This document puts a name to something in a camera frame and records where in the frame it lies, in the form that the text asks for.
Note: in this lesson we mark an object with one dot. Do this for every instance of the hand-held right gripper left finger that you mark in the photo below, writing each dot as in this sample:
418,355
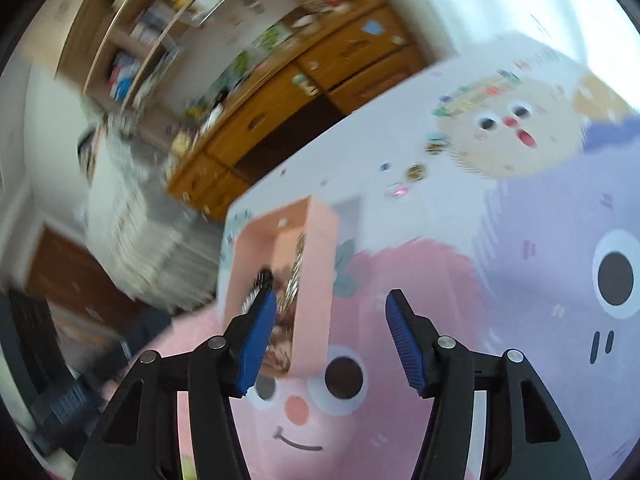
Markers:
257,350

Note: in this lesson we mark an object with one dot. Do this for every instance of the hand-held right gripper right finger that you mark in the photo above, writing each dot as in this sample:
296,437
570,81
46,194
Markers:
407,345

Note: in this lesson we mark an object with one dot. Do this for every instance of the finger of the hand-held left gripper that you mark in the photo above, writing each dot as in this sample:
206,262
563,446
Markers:
65,405

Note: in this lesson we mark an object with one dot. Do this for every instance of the pink plastic storage box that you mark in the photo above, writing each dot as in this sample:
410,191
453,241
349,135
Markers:
315,285

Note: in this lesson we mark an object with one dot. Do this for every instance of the gold ornate brooch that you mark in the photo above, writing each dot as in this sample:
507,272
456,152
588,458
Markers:
299,265

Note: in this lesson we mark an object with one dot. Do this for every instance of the small pink earring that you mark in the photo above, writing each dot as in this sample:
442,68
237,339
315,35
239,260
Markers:
398,190

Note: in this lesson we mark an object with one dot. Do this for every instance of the small gold earring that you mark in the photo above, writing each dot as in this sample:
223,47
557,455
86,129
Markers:
416,172

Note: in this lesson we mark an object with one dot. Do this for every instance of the small flower earring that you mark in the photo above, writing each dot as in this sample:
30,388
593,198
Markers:
436,144

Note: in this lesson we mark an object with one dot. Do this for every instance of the wooden desk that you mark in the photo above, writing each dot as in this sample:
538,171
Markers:
270,110

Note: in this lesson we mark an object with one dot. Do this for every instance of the wooden bookshelf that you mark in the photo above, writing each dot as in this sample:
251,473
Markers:
150,35

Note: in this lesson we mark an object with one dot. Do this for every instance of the white patterned curtain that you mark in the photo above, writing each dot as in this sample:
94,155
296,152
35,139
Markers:
500,0

